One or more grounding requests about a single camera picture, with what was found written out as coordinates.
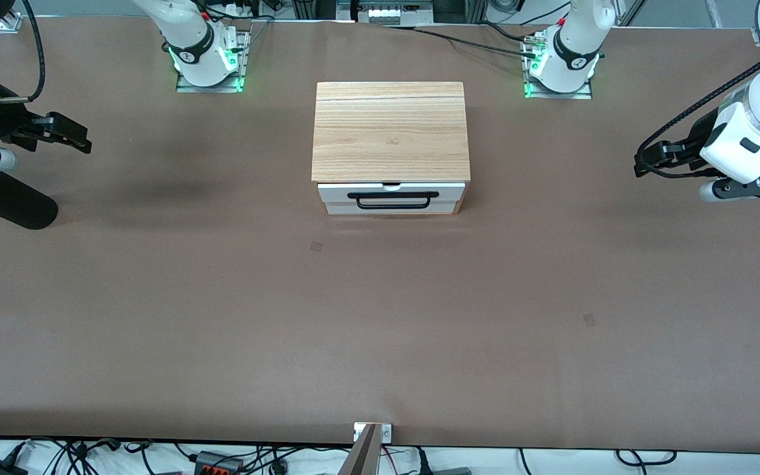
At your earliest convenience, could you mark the white drawer with black handle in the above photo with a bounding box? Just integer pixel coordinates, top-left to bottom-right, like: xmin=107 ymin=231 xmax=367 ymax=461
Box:
xmin=317 ymin=182 xmax=466 ymax=215

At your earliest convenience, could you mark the light wooden drawer cabinet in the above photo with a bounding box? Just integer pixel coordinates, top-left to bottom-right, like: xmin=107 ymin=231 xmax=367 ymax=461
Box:
xmin=311 ymin=81 xmax=472 ymax=216

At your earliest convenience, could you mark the black cylindrical vase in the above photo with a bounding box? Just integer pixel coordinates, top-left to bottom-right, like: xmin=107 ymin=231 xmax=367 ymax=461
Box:
xmin=0 ymin=170 xmax=59 ymax=231

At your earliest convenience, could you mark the grey control box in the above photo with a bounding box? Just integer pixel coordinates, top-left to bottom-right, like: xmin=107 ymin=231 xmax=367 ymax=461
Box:
xmin=336 ymin=0 xmax=435 ymax=28

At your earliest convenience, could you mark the black orange power strip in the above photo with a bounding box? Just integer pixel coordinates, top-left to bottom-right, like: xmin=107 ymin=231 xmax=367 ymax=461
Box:
xmin=195 ymin=451 xmax=244 ymax=475

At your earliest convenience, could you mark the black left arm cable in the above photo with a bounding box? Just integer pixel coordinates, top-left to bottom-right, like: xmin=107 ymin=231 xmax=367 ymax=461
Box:
xmin=636 ymin=55 xmax=760 ymax=180

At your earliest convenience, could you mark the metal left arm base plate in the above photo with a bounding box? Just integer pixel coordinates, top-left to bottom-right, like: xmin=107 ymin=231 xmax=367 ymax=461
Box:
xmin=523 ymin=33 xmax=594 ymax=100

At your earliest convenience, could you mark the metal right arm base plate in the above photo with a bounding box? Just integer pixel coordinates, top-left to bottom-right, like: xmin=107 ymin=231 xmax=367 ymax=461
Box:
xmin=175 ymin=29 xmax=249 ymax=94

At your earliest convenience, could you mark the black cable on table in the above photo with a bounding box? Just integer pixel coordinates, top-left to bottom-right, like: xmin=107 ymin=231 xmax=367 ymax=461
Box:
xmin=412 ymin=25 xmax=540 ymax=59

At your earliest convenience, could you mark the black looped floor cable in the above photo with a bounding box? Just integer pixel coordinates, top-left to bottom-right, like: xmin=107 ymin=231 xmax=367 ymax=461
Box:
xmin=614 ymin=449 xmax=678 ymax=467

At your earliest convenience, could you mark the small metal camera bracket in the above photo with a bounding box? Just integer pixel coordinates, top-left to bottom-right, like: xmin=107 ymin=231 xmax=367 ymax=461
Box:
xmin=353 ymin=422 xmax=393 ymax=443

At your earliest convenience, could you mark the grey camera mount pole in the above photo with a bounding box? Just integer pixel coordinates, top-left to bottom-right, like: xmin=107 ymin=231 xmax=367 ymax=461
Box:
xmin=336 ymin=424 xmax=381 ymax=475

